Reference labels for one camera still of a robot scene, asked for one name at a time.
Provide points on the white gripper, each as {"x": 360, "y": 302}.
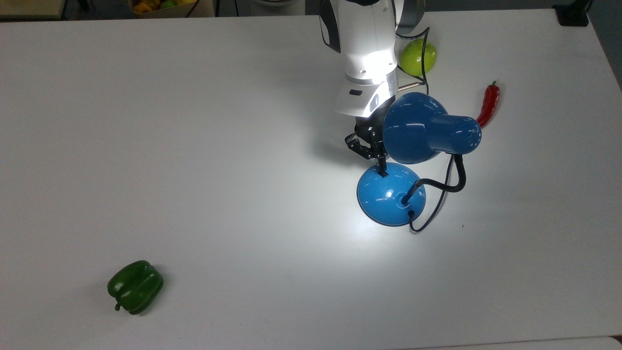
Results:
{"x": 362, "y": 97}

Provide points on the blue desk lamp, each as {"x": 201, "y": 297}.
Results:
{"x": 413, "y": 131}

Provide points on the green apple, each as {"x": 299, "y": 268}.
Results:
{"x": 412, "y": 61}

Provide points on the red chili pepper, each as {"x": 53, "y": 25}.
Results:
{"x": 488, "y": 104}

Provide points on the cardboard box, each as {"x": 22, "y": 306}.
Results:
{"x": 199, "y": 11}

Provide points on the black table clamp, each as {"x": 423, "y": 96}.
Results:
{"x": 572, "y": 14}

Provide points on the orange bell pepper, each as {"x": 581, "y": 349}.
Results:
{"x": 145, "y": 7}

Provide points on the green bell pepper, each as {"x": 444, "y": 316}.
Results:
{"x": 136, "y": 287}

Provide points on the beige table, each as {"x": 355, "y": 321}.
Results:
{"x": 29, "y": 8}

